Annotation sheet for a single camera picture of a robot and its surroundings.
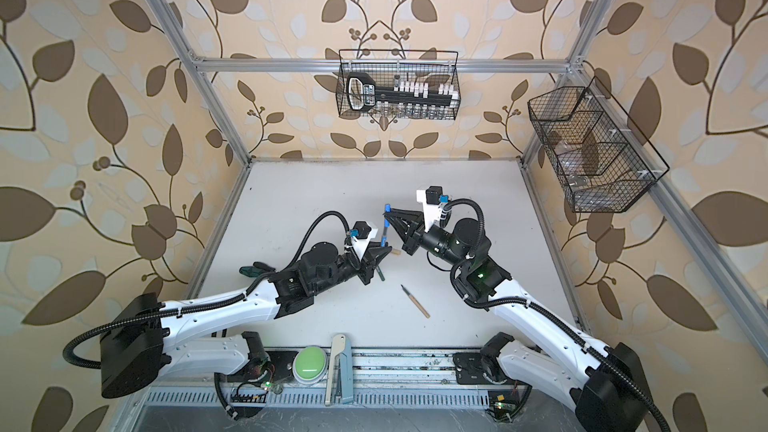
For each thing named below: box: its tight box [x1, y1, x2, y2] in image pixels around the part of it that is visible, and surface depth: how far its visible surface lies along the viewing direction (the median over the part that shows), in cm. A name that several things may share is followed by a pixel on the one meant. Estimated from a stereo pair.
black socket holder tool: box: [347, 71, 461, 112], surface depth 84 cm
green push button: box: [292, 345, 329, 385], surface depth 75 cm
